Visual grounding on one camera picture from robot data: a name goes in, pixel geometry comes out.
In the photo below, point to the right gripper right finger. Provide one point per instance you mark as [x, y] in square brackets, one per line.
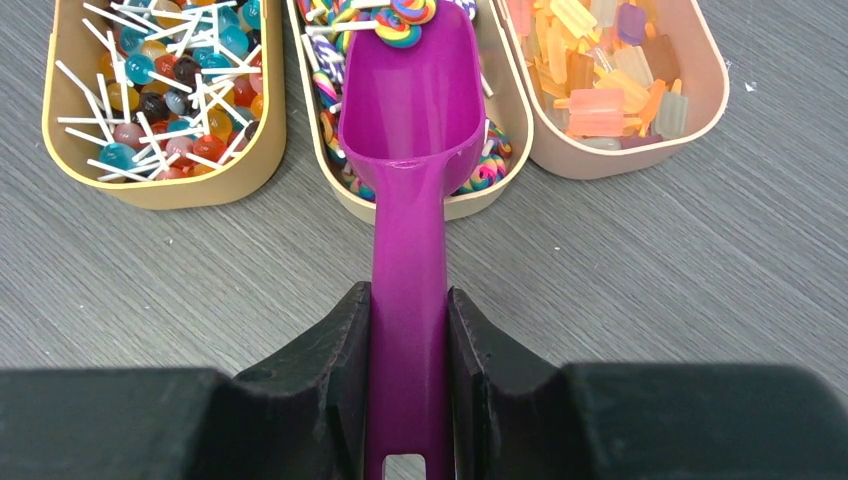
[518, 416]

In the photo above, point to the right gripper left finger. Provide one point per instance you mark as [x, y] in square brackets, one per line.
[297, 414]

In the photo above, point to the magenta plastic scoop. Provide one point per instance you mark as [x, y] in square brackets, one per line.
[412, 126]

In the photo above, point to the rainbow swirl lollipop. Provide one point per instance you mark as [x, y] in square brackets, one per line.
[383, 21]

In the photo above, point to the pink tray popsicle candies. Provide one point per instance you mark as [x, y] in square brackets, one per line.
[615, 86]

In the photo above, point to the tan tray round lollipops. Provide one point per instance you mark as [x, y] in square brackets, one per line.
[166, 104]

